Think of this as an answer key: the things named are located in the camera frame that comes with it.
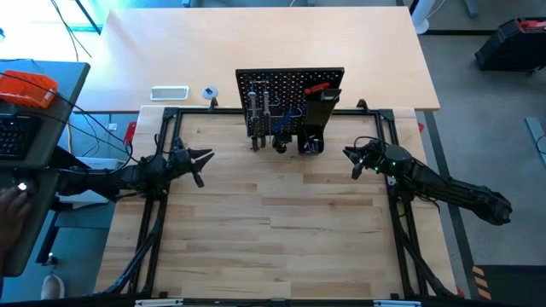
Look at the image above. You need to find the black aluminium table frame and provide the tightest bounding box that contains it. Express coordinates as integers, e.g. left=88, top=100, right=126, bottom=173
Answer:
left=130, top=106, right=430, bottom=300

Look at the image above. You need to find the dark grey desk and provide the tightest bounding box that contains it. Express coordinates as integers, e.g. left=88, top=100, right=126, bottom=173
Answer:
left=0, top=59, right=92, bottom=278

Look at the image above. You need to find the grey floor cable cover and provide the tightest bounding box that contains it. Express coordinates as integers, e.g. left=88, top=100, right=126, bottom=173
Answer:
left=525, top=115, right=546, bottom=167

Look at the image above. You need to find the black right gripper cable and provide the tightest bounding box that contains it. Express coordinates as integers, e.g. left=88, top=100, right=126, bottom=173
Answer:
left=352, top=135, right=385, bottom=150

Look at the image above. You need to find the black equipment case red lid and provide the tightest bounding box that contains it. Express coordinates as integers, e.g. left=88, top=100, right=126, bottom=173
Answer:
left=473, top=16, right=546, bottom=72

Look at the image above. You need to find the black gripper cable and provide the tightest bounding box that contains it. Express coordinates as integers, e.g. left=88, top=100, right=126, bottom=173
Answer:
left=127, top=132, right=184, bottom=165
left=352, top=135, right=385, bottom=150

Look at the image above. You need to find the beige table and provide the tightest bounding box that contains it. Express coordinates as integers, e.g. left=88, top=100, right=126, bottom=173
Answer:
left=76, top=6, right=442, bottom=114

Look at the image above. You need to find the black computer mouse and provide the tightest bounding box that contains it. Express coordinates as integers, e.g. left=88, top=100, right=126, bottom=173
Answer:
left=11, top=175, right=40, bottom=199

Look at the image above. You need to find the small black pegboard bin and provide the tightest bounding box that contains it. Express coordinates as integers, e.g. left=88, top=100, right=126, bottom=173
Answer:
left=297, top=126, right=325, bottom=156

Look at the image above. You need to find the black cable bundle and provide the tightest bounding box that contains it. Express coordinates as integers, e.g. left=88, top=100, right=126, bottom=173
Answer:
left=390, top=198, right=460, bottom=298
left=94, top=215, right=166, bottom=298

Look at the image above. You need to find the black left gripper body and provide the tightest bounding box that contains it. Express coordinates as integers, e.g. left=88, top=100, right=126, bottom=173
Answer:
left=168, top=146, right=194, bottom=177

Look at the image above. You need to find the black floor mat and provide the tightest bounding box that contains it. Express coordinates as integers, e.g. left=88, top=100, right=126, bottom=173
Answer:
left=476, top=264, right=546, bottom=307

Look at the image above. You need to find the long chrome loop hook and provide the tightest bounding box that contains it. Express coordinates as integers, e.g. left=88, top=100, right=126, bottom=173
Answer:
left=267, top=113, right=286, bottom=146
left=247, top=108, right=265, bottom=140

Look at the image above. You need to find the white rectangular tray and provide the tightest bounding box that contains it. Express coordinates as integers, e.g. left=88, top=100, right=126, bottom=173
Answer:
left=149, top=84, right=190, bottom=102

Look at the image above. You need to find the black keyboard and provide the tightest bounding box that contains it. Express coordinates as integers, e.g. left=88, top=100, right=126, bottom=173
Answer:
left=0, top=113, right=43, bottom=159

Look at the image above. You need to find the white pedestal base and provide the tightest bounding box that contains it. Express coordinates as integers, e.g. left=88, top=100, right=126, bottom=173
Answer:
left=409, top=0, right=445, bottom=36

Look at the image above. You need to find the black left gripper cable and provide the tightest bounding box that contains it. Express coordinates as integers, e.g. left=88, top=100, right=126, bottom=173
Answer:
left=127, top=132, right=184, bottom=165

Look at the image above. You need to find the person's hand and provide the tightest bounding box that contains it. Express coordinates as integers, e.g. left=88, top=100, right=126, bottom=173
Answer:
left=0, top=186, right=34, bottom=265

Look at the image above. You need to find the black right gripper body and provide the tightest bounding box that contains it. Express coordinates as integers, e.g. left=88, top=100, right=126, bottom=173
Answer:
left=361, top=142, right=414, bottom=177

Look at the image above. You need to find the orange plastic case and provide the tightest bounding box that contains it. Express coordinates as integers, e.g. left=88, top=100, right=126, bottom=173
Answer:
left=0, top=69, right=60, bottom=109

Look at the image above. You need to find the black metal pegboard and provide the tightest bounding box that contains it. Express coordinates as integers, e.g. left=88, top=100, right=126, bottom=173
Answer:
left=235, top=67, right=346, bottom=154

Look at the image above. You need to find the person's shoe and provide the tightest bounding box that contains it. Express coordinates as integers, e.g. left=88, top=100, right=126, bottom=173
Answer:
left=40, top=274, right=67, bottom=301

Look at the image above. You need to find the tall black pegboard bin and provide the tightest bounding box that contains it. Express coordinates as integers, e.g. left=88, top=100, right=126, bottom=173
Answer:
left=303, top=88, right=343, bottom=130

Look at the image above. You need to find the black diagonal support beam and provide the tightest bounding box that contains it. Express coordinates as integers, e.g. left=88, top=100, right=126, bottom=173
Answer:
left=49, top=146, right=89, bottom=171

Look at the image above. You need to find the silver bracket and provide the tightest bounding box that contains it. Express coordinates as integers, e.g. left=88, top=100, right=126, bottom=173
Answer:
left=134, top=298, right=185, bottom=307
left=372, top=299, right=422, bottom=307

